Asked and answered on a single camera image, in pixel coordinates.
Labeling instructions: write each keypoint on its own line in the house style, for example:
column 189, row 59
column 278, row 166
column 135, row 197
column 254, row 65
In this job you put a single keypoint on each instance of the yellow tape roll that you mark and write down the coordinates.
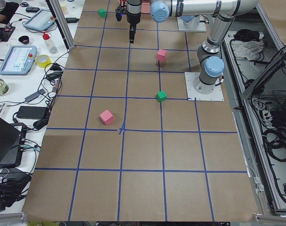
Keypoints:
column 43, row 61

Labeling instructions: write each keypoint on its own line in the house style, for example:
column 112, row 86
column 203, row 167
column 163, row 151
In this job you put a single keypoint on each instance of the black bowl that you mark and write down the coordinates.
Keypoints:
column 24, row 39

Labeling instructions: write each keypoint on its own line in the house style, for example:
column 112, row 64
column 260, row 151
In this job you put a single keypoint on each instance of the green cube near arm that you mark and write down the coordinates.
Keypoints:
column 161, row 96

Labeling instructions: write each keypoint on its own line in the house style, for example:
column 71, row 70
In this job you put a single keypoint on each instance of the pink plastic bin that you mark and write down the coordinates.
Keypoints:
column 145, row 8

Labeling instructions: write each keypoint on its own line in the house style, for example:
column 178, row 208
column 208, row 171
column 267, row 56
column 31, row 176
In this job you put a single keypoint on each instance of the pink cube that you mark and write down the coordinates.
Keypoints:
column 161, row 55
column 107, row 117

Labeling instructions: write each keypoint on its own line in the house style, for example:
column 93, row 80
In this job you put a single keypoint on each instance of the clear squeeze bottle red cap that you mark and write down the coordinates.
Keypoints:
column 49, row 43

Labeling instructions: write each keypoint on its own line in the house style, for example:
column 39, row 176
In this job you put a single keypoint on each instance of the teach pendant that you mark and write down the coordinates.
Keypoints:
column 18, row 60
column 41, row 21

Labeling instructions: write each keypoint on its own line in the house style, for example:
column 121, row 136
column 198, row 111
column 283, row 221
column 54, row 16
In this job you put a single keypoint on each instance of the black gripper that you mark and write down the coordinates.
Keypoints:
column 133, row 19

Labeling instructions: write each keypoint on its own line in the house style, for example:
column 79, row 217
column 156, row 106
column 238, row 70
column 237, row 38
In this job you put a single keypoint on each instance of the black power adapter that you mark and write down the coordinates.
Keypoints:
column 31, row 112

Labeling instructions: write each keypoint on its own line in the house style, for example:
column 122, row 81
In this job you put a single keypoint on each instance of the green cube front edge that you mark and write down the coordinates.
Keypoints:
column 102, row 12

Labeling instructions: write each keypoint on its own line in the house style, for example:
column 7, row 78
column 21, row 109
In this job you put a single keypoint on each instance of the pink cube front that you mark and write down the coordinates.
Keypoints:
column 107, row 117

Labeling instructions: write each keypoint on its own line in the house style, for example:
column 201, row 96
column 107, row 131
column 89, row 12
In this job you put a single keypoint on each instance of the teach pendant upper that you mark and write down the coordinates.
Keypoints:
column 41, row 21

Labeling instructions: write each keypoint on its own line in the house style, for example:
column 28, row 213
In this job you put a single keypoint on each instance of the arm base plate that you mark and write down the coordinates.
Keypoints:
column 196, row 24
column 197, row 91

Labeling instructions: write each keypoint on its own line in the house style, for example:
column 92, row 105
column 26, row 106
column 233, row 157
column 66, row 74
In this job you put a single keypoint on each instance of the pink cube centre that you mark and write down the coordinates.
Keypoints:
column 161, row 55

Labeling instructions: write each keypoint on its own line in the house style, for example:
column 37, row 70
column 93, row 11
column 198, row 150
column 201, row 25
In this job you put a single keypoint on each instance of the teach pendant lower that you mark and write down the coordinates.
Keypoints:
column 18, row 60

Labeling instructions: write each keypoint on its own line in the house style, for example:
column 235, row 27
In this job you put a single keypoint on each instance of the white crumpled cloth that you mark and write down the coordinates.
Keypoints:
column 249, row 50

